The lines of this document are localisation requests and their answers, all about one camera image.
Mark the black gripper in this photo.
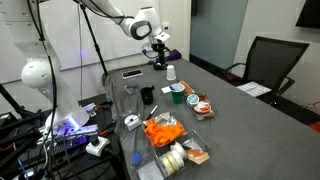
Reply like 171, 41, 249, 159
151, 41, 169, 67

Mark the black tripod pole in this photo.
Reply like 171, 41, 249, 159
77, 2, 110, 77

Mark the white eraser block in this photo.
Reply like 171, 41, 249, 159
161, 85, 173, 95

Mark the clear plastic box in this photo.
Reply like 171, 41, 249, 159
134, 151, 165, 180

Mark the green cup with blue rim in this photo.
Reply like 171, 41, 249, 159
169, 82, 186, 105

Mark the white printed paper sheet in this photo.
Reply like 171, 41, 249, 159
235, 80, 273, 98

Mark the white wall thermostat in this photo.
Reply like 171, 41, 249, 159
161, 21, 171, 35

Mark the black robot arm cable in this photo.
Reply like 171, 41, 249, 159
25, 0, 161, 180

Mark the long clear plastic tray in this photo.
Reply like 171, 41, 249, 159
178, 79, 218, 122

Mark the purple folded umbrella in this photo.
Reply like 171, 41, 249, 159
164, 48, 183, 62

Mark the black mesh office chair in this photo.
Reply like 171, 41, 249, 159
222, 35, 311, 108

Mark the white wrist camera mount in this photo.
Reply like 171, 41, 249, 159
153, 32, 172, 44

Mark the orange snack bag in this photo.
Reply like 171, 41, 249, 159
142, 111, 187, 149

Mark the brown and white packet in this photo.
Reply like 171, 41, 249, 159
184, 148, 211, 166

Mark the round clear lidded container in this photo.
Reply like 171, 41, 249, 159
123, 113, 143, 132

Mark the brown block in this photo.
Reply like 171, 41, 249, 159
179, 80, 196, 96

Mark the red and white bowl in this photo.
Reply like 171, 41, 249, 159
193, 101, 213, 116

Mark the yellowish tape roll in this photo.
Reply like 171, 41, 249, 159
160, 154, 173, 176

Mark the white emergency stop box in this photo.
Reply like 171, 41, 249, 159
85, 135, 111, 158

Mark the tub with blue lid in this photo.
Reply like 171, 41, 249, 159
185, 93, 201, 108

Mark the black tape dispenser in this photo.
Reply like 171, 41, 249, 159
152, 61, 169, 71

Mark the small clear plastic tray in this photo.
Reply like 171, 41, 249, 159
124, 83, 140, 95

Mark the grey tablecloth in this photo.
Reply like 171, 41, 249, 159
102, 58, 320, 180

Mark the clear container with tape rolls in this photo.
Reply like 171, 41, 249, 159
153, 129, 212, 176

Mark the small blue object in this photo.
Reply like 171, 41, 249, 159
133, 151, 143, 167

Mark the black metal stand frame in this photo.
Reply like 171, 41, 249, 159
0, 83, 44, 180

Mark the black marker with white tip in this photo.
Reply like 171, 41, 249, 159
145, 104, 159, 121

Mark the black wall television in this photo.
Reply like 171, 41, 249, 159
295, 0, 320, 29

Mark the white paper cup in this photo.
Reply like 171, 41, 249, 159
165, 64, 178, 82

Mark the tablet with white frame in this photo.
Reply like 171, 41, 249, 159
121, 68, 144, 80

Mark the black cup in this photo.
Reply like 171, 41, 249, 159
139, 85, 156, 106

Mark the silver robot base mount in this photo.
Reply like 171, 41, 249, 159
36, 102, 101, 141

